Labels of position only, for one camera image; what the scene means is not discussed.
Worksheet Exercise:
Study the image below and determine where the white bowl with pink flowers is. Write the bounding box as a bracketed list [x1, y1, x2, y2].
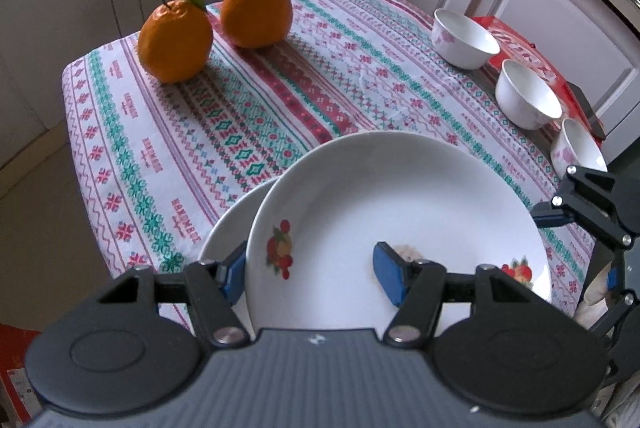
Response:
[494, 59, 564, 130]
[549, 118, 609, 175]
[431, 8, 501, 70]

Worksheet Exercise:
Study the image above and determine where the orange without leaf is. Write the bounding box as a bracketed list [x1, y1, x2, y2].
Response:
[220, 0, 293, 50]

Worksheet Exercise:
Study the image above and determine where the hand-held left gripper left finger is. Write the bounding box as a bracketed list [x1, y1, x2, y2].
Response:
[100, 241, 251, 349]

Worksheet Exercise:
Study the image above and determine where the orange with green leaf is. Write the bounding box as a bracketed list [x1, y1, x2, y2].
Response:
[137, 0, 228, 84]

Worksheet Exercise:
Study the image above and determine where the patterned tablecloth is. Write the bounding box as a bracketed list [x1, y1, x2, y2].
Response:
[61, 0, 608, 334]

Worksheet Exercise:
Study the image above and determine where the red cardboard box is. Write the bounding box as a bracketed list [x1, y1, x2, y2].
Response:
[0, 322, 43, 428]

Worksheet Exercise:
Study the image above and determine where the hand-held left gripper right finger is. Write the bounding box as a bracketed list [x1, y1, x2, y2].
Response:
[372, 242, 556, 349]

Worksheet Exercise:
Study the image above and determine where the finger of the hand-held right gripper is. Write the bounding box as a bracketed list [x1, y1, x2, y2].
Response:
[531, 163, 640, 250]
[590, 253, 640, 359]

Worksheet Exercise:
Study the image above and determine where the white plate with fruit print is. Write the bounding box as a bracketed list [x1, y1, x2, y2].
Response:
[492, 248, 553, 309]
[246, 131, 552, 331]
[198, 177, 279, 265]

